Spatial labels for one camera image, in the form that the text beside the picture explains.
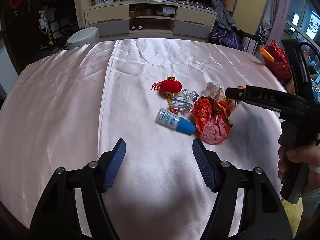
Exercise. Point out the red orange foil wrapper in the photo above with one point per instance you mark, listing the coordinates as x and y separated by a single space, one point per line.
211 118

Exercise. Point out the pink curtain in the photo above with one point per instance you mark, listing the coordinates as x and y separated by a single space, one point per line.
279 11

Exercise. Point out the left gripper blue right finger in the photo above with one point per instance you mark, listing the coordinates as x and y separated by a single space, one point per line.
202 158

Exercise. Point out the small red lantern ornament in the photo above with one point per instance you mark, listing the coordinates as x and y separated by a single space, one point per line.
168 87

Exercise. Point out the beige standing air conditioner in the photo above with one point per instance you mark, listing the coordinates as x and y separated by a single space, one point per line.
247 14

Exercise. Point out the person's right hand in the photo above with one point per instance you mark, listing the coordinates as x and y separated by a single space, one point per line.
305 154

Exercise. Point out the white tissue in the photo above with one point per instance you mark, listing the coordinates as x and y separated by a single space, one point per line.
214 90

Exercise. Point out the purple bag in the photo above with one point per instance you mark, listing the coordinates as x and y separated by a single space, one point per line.
225 37

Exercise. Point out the orange foam stick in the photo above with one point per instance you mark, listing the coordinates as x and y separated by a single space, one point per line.
266 54

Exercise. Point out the pink satin tablecloth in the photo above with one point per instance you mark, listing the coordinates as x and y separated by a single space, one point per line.
69 108

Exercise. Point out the grey jacket on boxes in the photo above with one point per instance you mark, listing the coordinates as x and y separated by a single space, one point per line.
223 18

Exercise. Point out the beige grey tv cabinet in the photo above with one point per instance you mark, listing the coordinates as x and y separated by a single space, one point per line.
150 19

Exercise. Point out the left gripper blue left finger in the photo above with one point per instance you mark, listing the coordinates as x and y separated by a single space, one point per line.
111 162

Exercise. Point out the orange m&m's tube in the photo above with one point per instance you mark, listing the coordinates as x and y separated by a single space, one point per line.
232 103

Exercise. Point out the grey round stool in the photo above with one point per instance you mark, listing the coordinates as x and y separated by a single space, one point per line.
82 37

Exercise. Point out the blue capped white bottle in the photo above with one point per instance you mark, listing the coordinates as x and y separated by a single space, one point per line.
175 122

